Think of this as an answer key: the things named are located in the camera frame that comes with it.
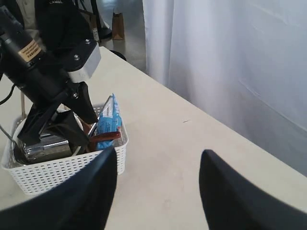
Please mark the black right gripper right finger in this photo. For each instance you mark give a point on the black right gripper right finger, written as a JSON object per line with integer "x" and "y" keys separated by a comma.
{"x": 231, "y": 202}

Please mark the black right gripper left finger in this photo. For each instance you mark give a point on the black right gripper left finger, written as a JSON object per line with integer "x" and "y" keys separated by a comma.
{"x": 82, "y": 202}

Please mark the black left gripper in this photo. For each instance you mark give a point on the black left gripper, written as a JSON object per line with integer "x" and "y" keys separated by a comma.
{"x": 43, "y": 77}

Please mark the red-brown wooden spoon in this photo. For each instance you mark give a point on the red-brown wooden spoon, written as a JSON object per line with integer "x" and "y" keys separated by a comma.
{"x": 105, "y": 137}

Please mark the steel spoon long handle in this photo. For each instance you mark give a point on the steel spoon long handle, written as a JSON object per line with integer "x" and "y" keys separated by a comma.
{"x": 16, "y": 152}

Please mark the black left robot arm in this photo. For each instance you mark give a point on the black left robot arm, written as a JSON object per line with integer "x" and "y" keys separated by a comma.
{"x": 10, "y": 28}

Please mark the upper wooden chopstick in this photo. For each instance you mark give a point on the upper wooden chopstick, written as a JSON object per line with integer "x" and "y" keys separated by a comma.
{"x": 23, "y": 106}

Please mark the shiny steel cup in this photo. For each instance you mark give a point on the shiny steel cup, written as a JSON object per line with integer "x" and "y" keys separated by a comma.
{"x": 49, "y": 148}

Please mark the blue snack packet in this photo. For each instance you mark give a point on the blue snack packet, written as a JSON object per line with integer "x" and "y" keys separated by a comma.
{"x": 109, "y": 121}

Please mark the white perforated plastic basket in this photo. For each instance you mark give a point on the white perforated plastic basket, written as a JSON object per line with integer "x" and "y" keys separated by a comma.
{"x": 37, "y": 178}

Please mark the brown paper bag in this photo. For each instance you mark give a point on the brown paper bag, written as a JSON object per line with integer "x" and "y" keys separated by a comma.
{"x": 118, "y": 25}

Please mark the white curtain backdrop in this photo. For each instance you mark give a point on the white curtain backdrop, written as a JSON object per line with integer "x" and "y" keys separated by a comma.
{"x": 244, "y": 62}

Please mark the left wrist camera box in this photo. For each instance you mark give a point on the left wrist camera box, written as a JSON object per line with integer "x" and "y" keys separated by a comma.
{"x": 88, "y": 67}

